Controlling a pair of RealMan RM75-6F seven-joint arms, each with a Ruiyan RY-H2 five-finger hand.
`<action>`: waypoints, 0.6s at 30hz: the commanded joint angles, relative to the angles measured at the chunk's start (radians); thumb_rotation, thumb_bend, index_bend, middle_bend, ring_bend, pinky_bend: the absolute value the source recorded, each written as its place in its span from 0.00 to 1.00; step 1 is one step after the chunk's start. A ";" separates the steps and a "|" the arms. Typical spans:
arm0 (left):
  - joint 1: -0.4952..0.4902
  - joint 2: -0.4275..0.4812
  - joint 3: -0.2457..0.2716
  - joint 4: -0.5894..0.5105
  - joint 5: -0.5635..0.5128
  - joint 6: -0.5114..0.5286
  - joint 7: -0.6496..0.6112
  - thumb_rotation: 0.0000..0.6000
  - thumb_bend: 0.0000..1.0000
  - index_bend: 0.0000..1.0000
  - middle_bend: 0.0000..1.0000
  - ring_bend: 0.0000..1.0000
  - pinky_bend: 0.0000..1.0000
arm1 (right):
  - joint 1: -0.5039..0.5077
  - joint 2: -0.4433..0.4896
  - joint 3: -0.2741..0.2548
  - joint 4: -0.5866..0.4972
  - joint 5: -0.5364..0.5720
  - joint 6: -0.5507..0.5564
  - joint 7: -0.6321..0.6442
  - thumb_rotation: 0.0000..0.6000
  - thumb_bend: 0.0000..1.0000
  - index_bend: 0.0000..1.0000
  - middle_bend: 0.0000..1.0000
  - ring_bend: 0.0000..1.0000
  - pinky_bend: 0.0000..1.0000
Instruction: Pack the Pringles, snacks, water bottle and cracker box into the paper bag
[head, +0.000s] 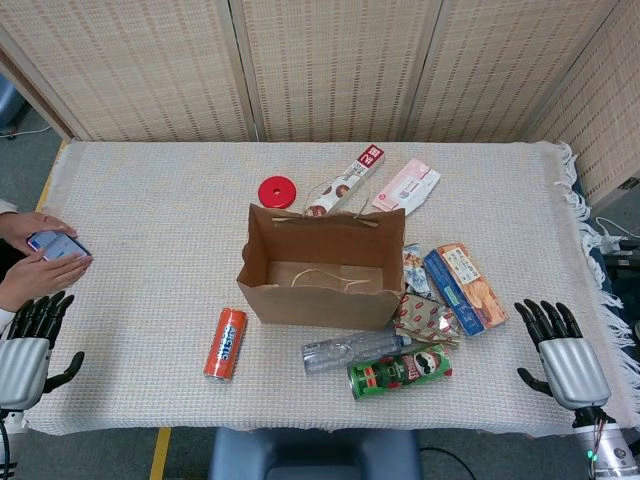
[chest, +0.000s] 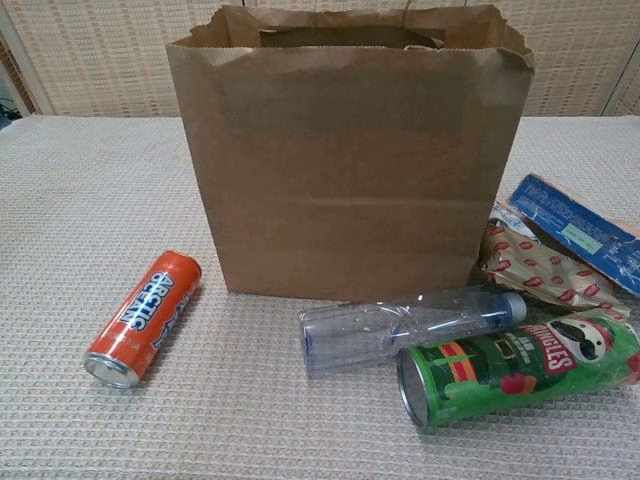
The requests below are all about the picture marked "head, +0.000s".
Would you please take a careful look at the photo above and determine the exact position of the black cable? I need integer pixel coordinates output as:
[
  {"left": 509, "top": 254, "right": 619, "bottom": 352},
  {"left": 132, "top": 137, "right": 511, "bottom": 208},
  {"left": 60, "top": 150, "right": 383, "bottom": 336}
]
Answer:
[{"left": 417, "top": 446, "right": 477, "bottom": 480}]

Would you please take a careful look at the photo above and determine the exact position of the smartphone with lit screen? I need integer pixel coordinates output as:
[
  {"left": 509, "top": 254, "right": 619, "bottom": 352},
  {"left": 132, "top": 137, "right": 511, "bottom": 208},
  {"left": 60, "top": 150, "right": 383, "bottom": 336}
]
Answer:
[{"left": 27, "top": 230, "right": 93, "bottom": 262}]

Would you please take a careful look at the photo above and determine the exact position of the white woven tablecloth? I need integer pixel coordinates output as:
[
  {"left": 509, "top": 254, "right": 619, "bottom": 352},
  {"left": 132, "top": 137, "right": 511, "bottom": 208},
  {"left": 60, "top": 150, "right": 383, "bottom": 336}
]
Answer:
[{"left": 24, "top": 139, "right": 640, "bottom": 439}]

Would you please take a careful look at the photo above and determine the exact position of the long white red cookie box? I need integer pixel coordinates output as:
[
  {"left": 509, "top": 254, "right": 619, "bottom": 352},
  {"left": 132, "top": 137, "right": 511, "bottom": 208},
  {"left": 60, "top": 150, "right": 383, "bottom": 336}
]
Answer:
[{"left": 302, "top": 143, "right": 389, "bottom": 219}]

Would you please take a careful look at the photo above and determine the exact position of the blue orange biscuit box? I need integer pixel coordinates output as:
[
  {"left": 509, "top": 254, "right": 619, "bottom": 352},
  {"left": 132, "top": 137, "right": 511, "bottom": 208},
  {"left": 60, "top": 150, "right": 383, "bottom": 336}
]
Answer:
[{"left": 423, "top": 243, "right": 510, "bottom": 337}]

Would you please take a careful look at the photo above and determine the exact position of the dark blue mat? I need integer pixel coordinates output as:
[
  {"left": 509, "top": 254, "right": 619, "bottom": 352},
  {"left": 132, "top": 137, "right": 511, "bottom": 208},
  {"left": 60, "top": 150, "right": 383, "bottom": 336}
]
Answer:
[{"left": 567, "top": 172, "right": 615, "bottom": 296}]

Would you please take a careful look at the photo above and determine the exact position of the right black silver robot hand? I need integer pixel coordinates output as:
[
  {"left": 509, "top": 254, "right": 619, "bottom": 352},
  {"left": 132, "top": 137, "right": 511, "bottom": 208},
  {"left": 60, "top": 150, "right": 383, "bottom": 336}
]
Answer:
[{"left": 514, "top": 298, "right": 612, "bottom": 412}]

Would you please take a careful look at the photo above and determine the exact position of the person's left hand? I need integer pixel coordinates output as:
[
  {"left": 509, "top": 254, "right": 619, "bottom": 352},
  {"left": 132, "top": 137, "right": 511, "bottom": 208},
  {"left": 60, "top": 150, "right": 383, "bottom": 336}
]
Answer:
[{"left": 0, "top": 211, "right": 80, "bottom": 256}]

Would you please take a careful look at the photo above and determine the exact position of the red round lid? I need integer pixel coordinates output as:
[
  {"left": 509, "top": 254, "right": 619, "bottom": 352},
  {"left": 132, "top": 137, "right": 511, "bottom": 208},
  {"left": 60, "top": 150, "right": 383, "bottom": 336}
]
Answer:
[{"left": 258, "top": 175, "right": 297, "bottom": 209}]

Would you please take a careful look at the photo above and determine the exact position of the blue padded robot base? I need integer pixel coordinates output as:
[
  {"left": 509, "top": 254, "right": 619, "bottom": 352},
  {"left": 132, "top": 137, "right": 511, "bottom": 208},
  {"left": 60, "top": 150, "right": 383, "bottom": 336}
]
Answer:
[{"left": 208, "top": 427, "right": 421, "bottom": 480}]

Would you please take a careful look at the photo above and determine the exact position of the black plastic bin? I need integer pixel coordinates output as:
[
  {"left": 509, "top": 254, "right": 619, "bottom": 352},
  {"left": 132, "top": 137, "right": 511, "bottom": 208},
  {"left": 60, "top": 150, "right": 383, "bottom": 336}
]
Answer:
[{"left": 602, "top": 253, "right": 640, "bottom": 296}]

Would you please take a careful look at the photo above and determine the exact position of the white power strip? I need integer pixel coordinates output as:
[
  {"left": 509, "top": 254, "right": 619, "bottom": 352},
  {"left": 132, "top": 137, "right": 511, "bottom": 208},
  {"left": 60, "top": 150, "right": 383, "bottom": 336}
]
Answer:
[{"left": 594, "top": 217, "right": 640, "bottom": 256}]

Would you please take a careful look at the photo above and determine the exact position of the orange soda can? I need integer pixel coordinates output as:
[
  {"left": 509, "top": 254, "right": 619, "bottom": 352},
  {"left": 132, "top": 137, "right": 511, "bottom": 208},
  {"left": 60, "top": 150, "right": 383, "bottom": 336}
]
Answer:
[{"left": 203, "top": 307, "right": 249, "bottom": 384}]

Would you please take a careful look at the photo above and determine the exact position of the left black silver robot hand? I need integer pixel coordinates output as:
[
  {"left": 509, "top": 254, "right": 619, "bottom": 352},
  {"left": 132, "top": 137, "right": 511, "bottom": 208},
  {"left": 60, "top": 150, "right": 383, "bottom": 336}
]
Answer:
[{"left": 0, "top": 290, "right": 86, "bottom": 412}]

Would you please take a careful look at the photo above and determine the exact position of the clear plastic bottle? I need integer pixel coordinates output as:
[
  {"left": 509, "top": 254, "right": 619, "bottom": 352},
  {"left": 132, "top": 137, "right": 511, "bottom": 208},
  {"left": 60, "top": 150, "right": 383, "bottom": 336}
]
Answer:
[{"left": 301, "top": 333, "right": 414, "bottom": 375}]

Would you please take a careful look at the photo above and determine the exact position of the green chips can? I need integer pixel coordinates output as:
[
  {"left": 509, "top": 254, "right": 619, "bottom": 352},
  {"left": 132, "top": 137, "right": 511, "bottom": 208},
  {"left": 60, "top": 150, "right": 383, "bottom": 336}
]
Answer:
[{"left": 347, "top": 343, "right": 454, "bottom": 401}]

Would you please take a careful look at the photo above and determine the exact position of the brown paper bag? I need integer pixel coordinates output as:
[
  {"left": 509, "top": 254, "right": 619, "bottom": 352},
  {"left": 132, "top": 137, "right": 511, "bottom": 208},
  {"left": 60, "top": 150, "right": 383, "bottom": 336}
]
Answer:
[{"left": 235, "top": 177, "right": 407, "bottom": 331}]

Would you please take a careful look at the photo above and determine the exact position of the bamboo folding screen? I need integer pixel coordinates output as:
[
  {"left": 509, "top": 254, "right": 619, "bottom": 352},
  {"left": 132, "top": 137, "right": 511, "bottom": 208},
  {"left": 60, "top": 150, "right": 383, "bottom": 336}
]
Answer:
[{"left": 0, "top": 0, "right": 640, "bottom": 206}]

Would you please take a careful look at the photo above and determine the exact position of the white blue snack packet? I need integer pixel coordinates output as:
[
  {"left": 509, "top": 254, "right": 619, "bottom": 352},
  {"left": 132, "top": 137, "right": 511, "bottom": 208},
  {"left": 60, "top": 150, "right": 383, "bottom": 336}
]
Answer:
[{"left": 402, "top": 243, "right": 441, "bottom": 304}]

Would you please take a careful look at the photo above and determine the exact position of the pink white wipes packet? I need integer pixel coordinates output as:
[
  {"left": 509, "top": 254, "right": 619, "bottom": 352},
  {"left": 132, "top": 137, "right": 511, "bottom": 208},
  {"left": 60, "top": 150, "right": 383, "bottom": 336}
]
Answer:
[{"left": 371, "top": 158, "right": 442, "bottom": 217}]

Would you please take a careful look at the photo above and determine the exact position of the red gold snack packet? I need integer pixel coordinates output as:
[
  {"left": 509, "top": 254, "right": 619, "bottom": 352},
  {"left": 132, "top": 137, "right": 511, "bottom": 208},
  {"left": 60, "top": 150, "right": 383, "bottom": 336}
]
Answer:
[{"left": 393, "top": 293, "right": 462, "bottom": 346}]

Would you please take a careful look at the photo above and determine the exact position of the person's right hand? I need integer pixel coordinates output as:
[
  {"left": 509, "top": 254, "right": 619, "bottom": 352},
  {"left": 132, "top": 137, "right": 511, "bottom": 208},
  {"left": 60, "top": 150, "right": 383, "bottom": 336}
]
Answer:
[{"left": 0, "top": 252, "right": 95, "bottom": 312}]

